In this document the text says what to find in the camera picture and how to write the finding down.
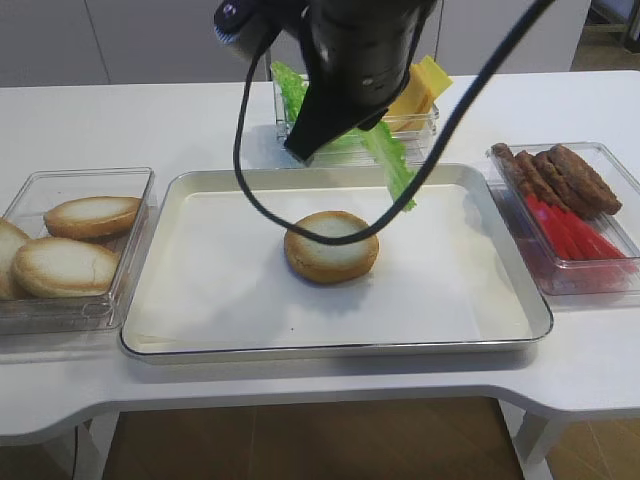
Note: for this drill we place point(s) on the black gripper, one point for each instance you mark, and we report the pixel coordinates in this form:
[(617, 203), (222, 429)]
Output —
[(357, 55)]

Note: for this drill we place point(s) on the green lettuce leaf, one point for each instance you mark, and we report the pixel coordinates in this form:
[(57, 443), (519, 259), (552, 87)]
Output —
[(375, 145)]

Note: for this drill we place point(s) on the green lettuce leaves in container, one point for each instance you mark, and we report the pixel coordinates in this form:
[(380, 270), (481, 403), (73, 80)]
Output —
[(293, 88)]

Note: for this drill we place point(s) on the yellow cheese slices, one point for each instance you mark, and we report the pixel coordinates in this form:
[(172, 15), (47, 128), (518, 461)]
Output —
[(427, 81)]

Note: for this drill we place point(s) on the clear lettuce and cheese container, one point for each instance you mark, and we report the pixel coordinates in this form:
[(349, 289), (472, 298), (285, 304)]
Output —
[(416, 132)]

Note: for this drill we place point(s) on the bun half on tray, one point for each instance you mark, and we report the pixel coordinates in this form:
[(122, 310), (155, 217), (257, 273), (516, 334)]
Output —
[(327, 264)]

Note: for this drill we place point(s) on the white parchment paper sheet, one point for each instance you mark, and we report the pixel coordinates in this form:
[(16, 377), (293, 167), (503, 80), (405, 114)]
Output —
[(425, 300)]

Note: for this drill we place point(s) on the silver metal baking tray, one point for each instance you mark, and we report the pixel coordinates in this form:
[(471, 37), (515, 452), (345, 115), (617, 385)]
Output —
[(325, 330)]

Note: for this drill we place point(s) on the upper bun half in container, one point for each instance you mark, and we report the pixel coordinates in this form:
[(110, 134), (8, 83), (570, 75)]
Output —
[(92, 217)]

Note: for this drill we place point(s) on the bun half in container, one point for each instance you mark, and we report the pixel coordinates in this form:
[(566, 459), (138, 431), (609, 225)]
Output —
[(58, 268), (92, 217)]

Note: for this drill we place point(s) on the brown meat patties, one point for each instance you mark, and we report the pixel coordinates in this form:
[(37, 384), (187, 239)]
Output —
[(558, 177)]

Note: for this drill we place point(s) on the clear patty and tomato container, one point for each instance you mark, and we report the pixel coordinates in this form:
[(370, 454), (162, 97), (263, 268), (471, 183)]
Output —
[(622, 229)]

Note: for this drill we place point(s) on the clear bun container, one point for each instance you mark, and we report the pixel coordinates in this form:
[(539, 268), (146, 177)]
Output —
[(45, 190)]

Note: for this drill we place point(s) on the red tomato slices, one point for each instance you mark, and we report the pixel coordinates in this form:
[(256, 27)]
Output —
[(573, 240)]

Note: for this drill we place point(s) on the front bun half in container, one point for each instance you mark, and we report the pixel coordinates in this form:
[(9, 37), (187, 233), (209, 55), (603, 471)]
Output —
[(58, 268)]

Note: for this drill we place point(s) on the leftmost bun half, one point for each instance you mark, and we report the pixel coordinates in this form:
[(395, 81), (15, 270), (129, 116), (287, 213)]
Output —
[(12, 239)]

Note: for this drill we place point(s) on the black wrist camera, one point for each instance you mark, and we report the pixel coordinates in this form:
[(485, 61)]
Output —
[(249, 27)]

